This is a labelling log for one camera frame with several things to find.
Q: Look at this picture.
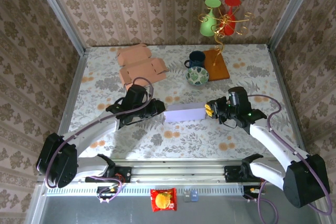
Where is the green leaf pattern bowl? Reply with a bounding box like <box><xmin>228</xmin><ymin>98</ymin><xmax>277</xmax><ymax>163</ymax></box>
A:
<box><xmin>185</xmin><ymin>66</ymin><xmax>210</xmax><ymax>86</ymax></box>

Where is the floral table cover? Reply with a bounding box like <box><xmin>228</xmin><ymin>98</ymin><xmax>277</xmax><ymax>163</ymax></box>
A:
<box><xmin>60</xmin><ymin>44</ymin><xmax>301</xmax><ymax>161</ymax></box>

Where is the aluminium side rail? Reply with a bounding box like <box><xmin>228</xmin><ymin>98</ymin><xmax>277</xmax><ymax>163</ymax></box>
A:
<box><xmin>49</xmin><ymin>48</ymin><xmax>89</xmax><ymax>164</ymax></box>
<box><xmin>267</xmin><ymin>45</ymin><xmax>310</xmax><ymax>163</ymax></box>

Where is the orange paper box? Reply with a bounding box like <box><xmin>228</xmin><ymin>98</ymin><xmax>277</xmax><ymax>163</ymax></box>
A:
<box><xmin>116</xmin><ymin>42</ymin><xmax>170</xmax><ymax>91</ymax></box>

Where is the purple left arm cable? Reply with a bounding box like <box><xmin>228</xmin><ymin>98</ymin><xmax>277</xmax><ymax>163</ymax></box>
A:
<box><xmin>36</xmin><ymin>77</ymin><xmax>155</xmax><ymax>204</ymax></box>

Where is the red snack packet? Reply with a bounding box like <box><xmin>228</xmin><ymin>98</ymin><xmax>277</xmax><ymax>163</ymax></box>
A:
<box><xmin>150</xmin><ymin>187</ymin><xmax>178</xmax><ymax>212</ymax></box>

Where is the black cable connector block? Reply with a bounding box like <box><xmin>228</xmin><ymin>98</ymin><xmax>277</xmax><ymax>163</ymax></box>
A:
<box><xmin>243</xmin><ymin>185</ymin><xmax>263</xmax><ymax>201</ymax></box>
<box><xmin>96</xmin><ymin>186</ymin><xmax>119</xmax><ymax>204</ymax></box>

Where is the red goblet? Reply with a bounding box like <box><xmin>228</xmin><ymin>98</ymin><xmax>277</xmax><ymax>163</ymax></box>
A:
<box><xmin>219</xmin><ymin>0</ymin><xmax>242</xmax><ymax>37</ymax></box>

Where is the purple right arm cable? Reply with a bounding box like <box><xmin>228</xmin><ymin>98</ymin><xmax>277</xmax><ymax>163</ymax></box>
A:
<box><xmin>246</xmin><ymin>94</ymin><xmax>334</xmax><ymax>224</ymax></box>

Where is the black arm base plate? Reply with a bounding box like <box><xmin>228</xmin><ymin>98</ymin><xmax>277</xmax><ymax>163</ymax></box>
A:
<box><xmin>224</xmin><ymin>165</ymin><xmax>273</xmax><ymax>183</ymax></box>
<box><xmin>85</xmin><ymin>165</ymin><xmax>132</xmax><ymax>183</ymax></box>

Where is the grey metal shelf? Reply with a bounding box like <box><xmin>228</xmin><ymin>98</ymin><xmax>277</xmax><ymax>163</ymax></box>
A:
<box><xmin>26</xmin><ymin>178</ymin><xmax>329</xmax><ymax>224</ymax></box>

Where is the green goblet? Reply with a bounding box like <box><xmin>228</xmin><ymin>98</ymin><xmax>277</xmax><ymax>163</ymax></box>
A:
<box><xmin>199</xmin><ymin>0</ymin><xmax>222</xmax><ymax>37</ymax></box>

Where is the white paper box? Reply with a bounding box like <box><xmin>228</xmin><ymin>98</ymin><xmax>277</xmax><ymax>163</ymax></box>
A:
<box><xmin>163</xmin><ymin>102</ymin><xmax>207</xmax><ymax>123</ymax></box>

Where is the aluminium front rail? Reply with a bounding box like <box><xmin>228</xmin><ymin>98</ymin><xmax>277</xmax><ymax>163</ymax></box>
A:
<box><xmin>38</xmin><ymin>159</ymin><xmax>324</xmax><ymax>183</ymax></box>

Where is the dark blue mug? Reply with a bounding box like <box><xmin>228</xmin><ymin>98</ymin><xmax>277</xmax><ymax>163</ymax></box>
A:
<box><xmin>183</xmin><ymin>50</ymin><xmax>206</xmax><ymax>69</ymax></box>

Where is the aluminium frame post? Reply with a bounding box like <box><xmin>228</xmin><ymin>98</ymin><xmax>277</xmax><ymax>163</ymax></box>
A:
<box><xmin>30</xmin><ymin>0</ymin><xmax>87</xmax><ymax>56</ymax></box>
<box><xmin>267</xmin><ymin>0</ymin><xmax>321</xmax><ymax>50</ymax></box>

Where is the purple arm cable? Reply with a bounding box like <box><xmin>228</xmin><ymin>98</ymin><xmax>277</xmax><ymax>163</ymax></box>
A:
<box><xmin>36</xmin><ymin>77</ymin><xmax>155</xmax><ymax>204</ymax></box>
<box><xmin>246</xmin><ymin>94</ymin><xmax>334</xmax><ymax>224</ymax></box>

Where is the orange wooden board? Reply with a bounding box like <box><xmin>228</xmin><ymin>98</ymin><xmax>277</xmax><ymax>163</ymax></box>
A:
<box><xmin>202</xmin><ymin>49</ymin><xmax>230</xmax><ymax>82</ymax></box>

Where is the gold wire stand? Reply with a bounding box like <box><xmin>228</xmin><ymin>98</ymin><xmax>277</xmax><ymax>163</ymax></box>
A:
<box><xmin>198</xmin><ymin>11</ymin><xmax>254</xmax><ymax>67</ymax></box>

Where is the perforated metal strip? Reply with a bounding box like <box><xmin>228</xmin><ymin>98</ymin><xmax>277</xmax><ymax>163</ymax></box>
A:
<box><xmin>46</xmin><ymin>185</ymin><xmax>246</xmax><ymax>196</ymax></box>

